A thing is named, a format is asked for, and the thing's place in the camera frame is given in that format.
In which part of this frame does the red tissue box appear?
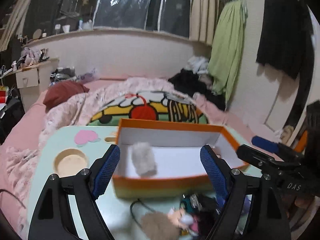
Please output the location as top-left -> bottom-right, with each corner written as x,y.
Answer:
0,86 -> 9,104

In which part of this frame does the teal black hair accessory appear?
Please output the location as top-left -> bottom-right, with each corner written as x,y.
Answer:
180,194 -> 203,213

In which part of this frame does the green hanging garment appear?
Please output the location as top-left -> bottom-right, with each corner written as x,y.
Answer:
208,0 -> 247,103

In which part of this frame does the black hanging garment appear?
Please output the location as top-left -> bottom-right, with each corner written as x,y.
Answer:
256,0 -> 313,79

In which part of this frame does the dark red pillow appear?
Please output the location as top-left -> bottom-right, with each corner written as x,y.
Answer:
43,81 -> 89,111

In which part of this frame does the pile of clothes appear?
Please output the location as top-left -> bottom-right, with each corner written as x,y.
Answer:
168,56 -> 226,111

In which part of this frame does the white desk with drawers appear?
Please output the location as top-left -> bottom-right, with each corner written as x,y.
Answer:
1,59 -> 59,112

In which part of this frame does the black fabric bundle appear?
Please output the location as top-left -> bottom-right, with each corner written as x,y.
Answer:
193,194 -> 221,237

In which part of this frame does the beige fluffy pompom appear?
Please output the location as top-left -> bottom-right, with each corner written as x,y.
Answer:
140,212 -> 180,240

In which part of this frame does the small white figurine toy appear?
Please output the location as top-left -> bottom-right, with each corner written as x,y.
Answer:
167,208 -> 199,237

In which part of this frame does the orange gradient cardboard box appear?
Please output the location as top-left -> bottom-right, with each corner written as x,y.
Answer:
112,119 -> 248,198

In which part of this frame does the pink rose patterned blanket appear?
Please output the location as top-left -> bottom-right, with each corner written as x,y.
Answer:
1,77 -> 253,235

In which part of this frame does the white fluffy pompom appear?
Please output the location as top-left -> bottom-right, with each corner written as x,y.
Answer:
131,142 -> 157,177

